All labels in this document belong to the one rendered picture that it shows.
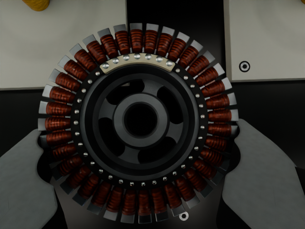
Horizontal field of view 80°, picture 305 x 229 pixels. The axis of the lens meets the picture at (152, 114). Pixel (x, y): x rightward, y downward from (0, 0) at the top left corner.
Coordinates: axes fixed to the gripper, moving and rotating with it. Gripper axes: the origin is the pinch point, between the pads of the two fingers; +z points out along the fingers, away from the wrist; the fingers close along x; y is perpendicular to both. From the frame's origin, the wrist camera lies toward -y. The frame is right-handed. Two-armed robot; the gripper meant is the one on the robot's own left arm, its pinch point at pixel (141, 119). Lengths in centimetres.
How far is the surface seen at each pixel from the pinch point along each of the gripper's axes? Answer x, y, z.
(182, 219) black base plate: 3.3, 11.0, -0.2
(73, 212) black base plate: -6.9, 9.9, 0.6
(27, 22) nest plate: -9.5, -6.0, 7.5
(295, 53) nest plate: 14.2, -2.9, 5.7
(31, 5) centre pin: -8.5, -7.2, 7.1
